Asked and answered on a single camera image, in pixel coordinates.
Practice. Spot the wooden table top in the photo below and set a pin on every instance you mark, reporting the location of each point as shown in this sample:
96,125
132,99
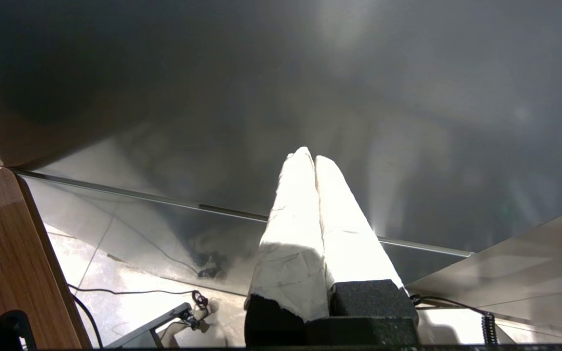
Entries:
17,253

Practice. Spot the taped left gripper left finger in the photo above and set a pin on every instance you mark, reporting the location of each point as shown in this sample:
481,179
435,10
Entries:
291,243

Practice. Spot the grey base cabinet front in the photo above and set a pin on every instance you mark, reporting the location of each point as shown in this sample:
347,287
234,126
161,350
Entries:
530,273

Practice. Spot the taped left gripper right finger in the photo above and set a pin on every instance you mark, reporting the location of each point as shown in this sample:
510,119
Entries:
349,243

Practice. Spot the black bracket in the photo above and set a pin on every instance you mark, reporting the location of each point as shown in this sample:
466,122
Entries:
15,329

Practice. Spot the stainless steel refrigerator door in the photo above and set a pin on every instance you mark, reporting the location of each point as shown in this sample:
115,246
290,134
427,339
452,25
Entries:
261,73

